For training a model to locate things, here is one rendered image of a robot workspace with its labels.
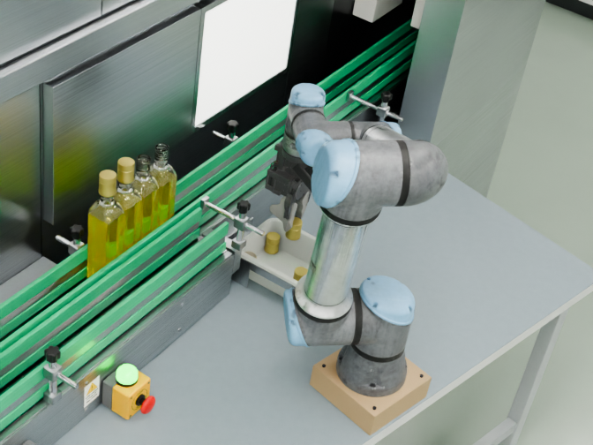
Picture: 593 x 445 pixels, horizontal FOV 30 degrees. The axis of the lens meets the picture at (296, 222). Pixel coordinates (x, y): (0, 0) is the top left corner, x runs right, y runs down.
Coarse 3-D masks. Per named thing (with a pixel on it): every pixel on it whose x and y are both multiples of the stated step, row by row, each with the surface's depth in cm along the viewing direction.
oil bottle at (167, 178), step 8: (152, 168) 235; (168, 168) 236; (160, 176) 234; (168, 176) 235; (176, 176) 238; (160, 184) 234; (168, 184) 236; (160, 192) 236; (168, 192) 238; (160, 200) 237; (168, 200) 239; (160, 208) 238; (168, 208) 241; (160, 216) 240; (168, 216) 242; (160, 224) 241
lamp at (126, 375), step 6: (120, 366) 222; (126, 366) 221; (132, 366) 222; (120, 372) 220; (126, 372) 220; (132, 372) 221; (120, 378) 220; (126, 378) 220; (132, 378) 220; (138, 378) 223; (120, 384) 221; (126, 384) 221; (132, 384) 221
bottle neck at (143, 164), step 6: (138, 156) 229; (144, 156) 230; (138, 162) 228; (144, 162) 228; (150, 162) 229; (138, 168) 229; (144, 168) 229; (150, 168) 231; (138, 174) 230; (144, 174) 230
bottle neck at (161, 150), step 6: (162, 144) 234; (156, 150) 232; (162, 150) 232; (168, 150) 233; (156, 156) 233; (162, 156) 233; (168, 156) 234; (156, 162) 234; (162, 162) 234; (156, 168) 235; (162, 168) 234
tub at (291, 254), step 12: (264, 228) 265; (276, 228) 268; (252, 240) 262; (264, 240) 268; (288, 240) 268; (300, 240) 266; (312, 240) 264; (252, 252) 265; (264, 252) 268; (288, 252) 269; (300, 252) 267; (264, 264) 254; (276, 264) 265; (288, 264) 266; (300, 264) 267; (288, 276) 252
